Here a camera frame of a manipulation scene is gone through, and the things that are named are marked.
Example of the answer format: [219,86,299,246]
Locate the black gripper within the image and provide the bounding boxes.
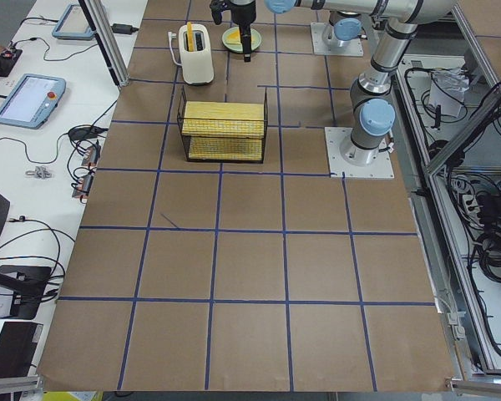
[226,0,256,63]

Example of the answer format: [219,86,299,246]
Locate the white toaster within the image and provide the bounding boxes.
[178,23,214,85]

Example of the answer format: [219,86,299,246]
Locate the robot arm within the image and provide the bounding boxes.
[340,1,455,167]
[210,1,419,63]

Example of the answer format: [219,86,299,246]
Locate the toast slice in toaster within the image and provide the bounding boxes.
[186,22,195,52]

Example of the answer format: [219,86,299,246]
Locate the green plate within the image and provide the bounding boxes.
[221,26,262,53]

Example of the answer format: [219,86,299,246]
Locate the yellow toast slice on plate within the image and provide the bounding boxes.
[226,28,241,45]

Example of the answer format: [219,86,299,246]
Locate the black power adapter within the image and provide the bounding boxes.
[111,23,139,35]

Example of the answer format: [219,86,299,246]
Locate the far teach pendant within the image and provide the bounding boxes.
[52,3,94,41]

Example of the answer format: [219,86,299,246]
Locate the teach pendant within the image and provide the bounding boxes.
[52,3,94,41]
[0,74,67,129]

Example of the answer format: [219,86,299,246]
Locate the near teach pendant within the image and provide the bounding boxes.
[0,74,67,129]

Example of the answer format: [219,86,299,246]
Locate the black monitor stand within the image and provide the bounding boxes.
[0,180,54,322]

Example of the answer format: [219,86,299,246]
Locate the white toaster power cable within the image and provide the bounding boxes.
[167,30,182,69]

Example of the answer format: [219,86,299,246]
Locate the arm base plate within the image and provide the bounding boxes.
[325,127,394,180]
[311,23,364,58]

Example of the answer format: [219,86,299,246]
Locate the aluminium frame post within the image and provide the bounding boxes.
[78,0,129,88]

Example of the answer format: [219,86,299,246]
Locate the black cable bundle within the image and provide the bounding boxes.
[469,233,501,286]

